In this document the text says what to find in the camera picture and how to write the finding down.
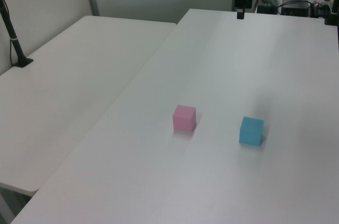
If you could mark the blue cube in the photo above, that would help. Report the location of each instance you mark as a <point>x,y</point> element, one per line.
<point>250,132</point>

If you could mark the pink cube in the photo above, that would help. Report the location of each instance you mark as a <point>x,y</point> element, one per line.
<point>183,120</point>

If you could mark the small black box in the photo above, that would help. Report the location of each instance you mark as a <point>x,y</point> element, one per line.
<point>266,9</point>

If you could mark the black electronics box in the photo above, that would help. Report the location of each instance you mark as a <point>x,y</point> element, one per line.
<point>295,9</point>

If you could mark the black clamp stand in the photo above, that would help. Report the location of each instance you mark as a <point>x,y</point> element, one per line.
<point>331,17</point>

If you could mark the white side table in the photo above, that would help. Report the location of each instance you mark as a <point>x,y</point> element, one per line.
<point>66,89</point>

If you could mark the black pole camera stand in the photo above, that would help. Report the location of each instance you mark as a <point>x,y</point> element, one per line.
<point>14,44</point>

